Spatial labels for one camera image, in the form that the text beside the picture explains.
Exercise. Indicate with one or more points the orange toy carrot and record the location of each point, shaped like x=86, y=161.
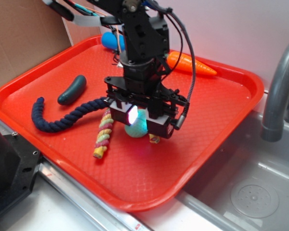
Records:
x=184, y=62

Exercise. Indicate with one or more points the brown cardboard panel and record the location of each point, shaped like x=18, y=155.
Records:
x=30, y=33

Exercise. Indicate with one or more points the dark green toy cucumber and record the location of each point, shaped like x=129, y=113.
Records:
x=74, y=91

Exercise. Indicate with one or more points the navy blue rope toy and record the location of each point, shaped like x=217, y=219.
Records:
x=68, y=120

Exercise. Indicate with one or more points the multicolour twisted rope toy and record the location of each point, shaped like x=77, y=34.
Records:
x=104, y=132

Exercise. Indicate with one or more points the green rubber ball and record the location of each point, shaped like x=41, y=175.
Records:
x=138, y=126

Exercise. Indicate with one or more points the blue toy bottle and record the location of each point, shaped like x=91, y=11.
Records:
x=109, y=40

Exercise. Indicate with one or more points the round sink drain cover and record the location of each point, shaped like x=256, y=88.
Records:
x=254, y=200

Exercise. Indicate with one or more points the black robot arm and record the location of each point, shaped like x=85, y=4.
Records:
x=146, y=39

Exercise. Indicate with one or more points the red plastic tray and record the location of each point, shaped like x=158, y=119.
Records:
x=134, y=174

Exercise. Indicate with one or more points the grey plastic sink basin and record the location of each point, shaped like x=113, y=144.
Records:
x=242, y=158

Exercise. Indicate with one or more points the grey sink faucet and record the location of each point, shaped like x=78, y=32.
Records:
x=276, y=110

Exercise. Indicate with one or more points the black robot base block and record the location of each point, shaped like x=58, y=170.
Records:
x=19, y=163

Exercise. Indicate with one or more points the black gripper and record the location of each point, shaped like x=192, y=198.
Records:
x=141, y=85

